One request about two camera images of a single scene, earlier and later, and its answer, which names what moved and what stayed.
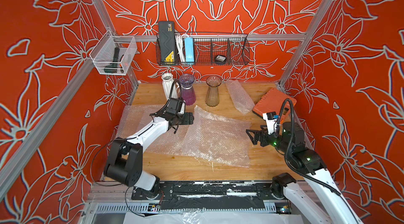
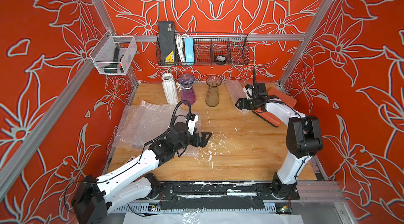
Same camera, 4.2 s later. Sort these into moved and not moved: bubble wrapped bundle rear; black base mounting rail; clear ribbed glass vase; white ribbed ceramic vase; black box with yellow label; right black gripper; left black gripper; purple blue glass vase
Moved: right black gripper; left black gripper
Not moved: black box with yellow label; clear ribbed glass vase; white ribbed ceramic vase; purple blue glass vase; bubble wrapped bundle rear; black base mounting rail
